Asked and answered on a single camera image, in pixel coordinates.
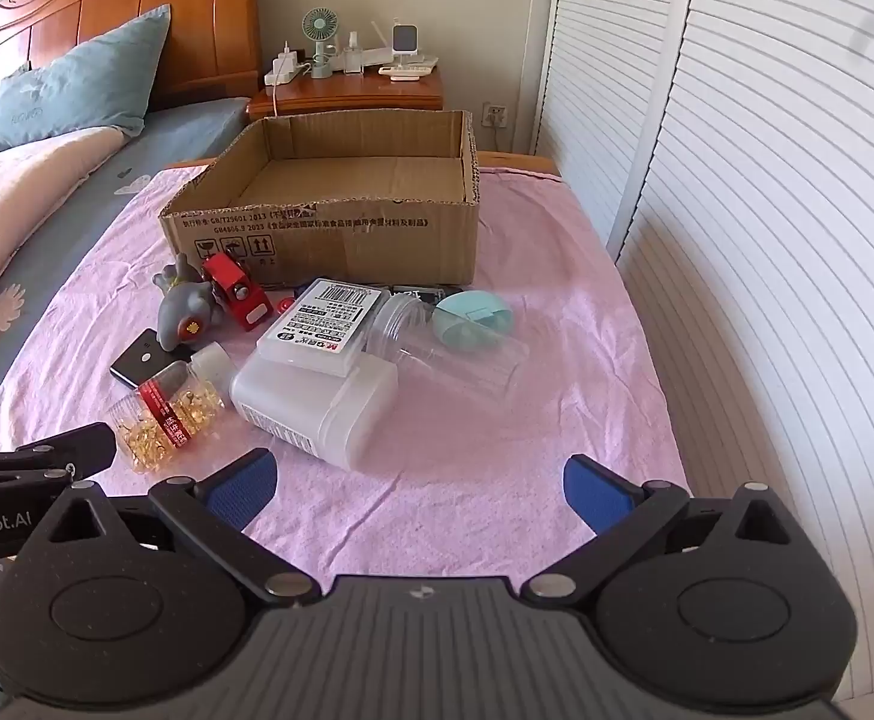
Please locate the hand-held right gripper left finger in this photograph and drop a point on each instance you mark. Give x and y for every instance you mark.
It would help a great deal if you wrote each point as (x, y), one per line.
(245, 484)

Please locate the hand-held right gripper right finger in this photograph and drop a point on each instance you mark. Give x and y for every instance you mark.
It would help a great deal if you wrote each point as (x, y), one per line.
(594, 491)

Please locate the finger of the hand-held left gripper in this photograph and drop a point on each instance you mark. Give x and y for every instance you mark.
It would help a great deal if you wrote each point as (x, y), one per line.
(69, 446)

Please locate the clear bottle of yellow capsules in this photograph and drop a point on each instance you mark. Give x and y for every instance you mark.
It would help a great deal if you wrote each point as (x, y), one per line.
(159, 420)

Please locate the white plastic bottle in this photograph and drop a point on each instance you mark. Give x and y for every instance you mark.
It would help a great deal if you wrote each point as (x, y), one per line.
(309, 409)

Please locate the small black rectangular device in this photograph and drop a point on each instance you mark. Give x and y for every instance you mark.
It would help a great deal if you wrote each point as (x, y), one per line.
(140, 364)

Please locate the pink white card box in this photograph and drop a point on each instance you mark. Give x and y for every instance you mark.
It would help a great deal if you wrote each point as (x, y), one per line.
(320, 330)

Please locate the grey cat toy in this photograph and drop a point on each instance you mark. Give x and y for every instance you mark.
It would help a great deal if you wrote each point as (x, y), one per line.
(185, 311)

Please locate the clear plastic jar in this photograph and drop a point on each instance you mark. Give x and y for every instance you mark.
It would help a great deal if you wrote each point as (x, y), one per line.
(444, 364)

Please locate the brown cardboard box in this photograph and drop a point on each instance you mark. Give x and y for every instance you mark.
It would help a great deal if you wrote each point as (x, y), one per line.
(332, 232)

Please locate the pink towel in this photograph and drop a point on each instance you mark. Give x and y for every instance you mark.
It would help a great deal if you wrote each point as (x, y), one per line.
(482, 450)

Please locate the blue patterned bed sheet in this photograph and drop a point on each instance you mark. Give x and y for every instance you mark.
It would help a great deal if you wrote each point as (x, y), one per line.
(54, 255)

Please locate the teal round case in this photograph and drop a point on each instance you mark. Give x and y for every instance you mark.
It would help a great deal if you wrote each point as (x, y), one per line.
(474, 311)

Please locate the pink pillow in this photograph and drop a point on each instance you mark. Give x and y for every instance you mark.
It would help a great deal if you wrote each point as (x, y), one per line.
(17, 187)

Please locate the white louvered closet door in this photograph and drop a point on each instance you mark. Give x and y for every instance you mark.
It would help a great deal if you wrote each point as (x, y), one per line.
(781, 277)
(609, 90)

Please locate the blue pillow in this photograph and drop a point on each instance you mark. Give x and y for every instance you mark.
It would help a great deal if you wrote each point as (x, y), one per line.
(54, 90)

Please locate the wooden nightstand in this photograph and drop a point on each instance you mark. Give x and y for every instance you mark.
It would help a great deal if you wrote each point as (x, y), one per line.
(354, 97)

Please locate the white power strip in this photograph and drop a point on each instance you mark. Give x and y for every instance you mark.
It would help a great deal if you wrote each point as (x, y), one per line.
(283, 76)

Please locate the white charger plug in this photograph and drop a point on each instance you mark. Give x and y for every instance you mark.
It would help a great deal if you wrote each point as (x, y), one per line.
(288, 56)

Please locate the wooden headboard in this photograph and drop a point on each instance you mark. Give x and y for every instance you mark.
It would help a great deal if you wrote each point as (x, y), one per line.
(107, 7)

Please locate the clear spray bottle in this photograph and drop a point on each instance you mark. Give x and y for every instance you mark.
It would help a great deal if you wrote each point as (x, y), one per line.
(353, 56)

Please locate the white remote control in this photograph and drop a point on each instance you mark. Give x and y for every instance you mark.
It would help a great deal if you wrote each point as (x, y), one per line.
(407, 71)

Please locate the small green desk fan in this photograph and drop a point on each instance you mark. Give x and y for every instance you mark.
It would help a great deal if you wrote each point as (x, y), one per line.
(320, 22)

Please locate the low wall socket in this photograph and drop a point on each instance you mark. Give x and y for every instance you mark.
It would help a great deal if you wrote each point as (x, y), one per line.
(497, 114)

